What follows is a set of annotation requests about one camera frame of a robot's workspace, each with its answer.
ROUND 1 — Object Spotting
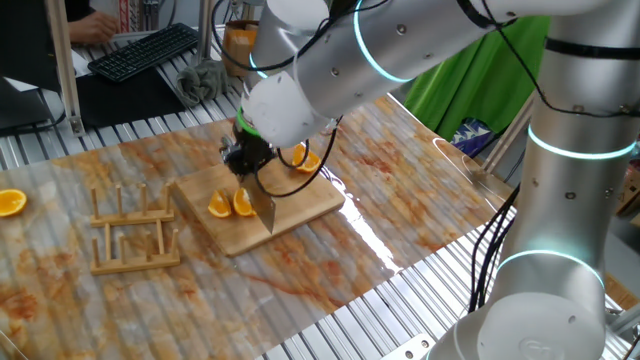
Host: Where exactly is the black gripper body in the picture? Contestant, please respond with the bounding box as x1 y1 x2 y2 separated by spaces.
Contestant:
222 122 276 174

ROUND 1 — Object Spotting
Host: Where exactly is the cut orange piece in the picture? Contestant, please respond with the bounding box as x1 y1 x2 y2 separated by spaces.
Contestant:
207 188 234 219
232 187 258 218
291 143 322 174

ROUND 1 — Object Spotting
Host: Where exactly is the steel cleaver knife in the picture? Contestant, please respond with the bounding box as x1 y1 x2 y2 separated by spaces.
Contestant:
218 134 278 235

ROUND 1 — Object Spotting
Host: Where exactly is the bare person hand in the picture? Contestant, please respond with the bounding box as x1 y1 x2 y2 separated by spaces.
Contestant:
67 10 121 45

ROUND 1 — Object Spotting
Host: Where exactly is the bamboo cutting board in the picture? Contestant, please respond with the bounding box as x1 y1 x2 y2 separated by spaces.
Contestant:
174 144 347 259

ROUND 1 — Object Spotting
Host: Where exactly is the grey crumpled cloth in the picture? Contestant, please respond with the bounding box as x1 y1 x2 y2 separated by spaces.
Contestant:
174 58 231 109

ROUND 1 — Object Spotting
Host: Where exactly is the taped cardboard box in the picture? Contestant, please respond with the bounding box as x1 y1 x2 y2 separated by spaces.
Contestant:
222 19 261 79

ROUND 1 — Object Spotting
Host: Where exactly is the wooden peg rack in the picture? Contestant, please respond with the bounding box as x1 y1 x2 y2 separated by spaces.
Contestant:
88 182 182 276

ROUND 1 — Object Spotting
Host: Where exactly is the marble pattern plastic mat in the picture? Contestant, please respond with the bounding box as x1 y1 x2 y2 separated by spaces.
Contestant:
0 83 521 360

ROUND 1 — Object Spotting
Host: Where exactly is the black desk pad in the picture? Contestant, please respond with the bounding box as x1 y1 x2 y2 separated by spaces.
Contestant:
74 67 189 129

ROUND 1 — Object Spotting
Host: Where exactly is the black computer keyboard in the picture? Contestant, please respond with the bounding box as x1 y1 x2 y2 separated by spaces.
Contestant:
87 22 200 84

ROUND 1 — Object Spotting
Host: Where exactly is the white paper sheet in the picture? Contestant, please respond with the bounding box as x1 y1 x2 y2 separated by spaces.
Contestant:
3 48 92 94

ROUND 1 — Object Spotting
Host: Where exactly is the blue patterned bag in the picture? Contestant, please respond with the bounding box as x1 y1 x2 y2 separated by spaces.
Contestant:
452 117 496 159

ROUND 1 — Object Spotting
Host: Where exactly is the flat orange half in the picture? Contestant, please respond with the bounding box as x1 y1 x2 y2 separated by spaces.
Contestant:
0 188 29 218

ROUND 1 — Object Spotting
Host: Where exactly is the green fabric curtain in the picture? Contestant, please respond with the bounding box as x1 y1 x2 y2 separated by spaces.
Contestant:
403 14 551 142

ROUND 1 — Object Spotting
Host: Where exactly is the black monitor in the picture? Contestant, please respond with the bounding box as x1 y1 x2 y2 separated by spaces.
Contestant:
0 0 64 132

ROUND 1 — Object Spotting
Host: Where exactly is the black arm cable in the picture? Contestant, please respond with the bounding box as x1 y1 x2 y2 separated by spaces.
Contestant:
210 0 391 199

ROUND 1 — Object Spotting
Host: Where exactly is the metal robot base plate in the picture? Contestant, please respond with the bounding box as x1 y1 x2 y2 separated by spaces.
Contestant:
380 333 437 360

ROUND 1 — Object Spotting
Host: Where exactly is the black base cable bundle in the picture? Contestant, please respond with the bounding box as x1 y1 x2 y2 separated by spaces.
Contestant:
467 183 521 314

